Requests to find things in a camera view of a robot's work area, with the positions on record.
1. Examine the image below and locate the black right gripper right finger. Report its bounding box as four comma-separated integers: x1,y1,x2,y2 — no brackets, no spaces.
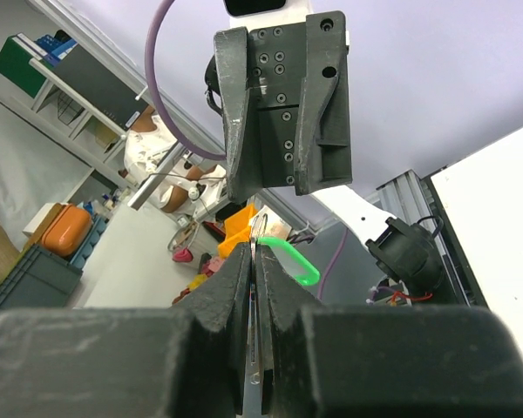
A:
255,246,523,417

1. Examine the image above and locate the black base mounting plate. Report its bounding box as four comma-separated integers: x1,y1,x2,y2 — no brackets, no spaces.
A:
421,176,488,308

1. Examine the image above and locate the orange case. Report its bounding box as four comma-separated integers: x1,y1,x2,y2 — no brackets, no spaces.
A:
40,205,92,258

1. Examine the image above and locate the metal keyring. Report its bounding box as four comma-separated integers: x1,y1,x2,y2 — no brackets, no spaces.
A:
249,212,268,262

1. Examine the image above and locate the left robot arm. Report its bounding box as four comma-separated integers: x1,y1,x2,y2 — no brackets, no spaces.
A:
212,10,445,302

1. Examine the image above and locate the green key tag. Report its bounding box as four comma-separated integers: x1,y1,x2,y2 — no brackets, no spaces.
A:
257,236,321,287

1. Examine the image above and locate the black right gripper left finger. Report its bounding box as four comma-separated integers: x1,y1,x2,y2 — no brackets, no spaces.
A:
0,244,251,417

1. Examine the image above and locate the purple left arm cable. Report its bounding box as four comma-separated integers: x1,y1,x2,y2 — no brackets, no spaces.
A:
144,0,228,162

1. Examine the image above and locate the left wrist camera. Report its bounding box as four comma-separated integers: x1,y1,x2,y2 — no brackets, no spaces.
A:
223,0,313,30

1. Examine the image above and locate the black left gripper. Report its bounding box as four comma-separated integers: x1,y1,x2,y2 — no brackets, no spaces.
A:
205,10,352,203

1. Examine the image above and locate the silver key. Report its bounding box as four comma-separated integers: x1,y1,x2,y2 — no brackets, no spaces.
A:
244,285,262,417

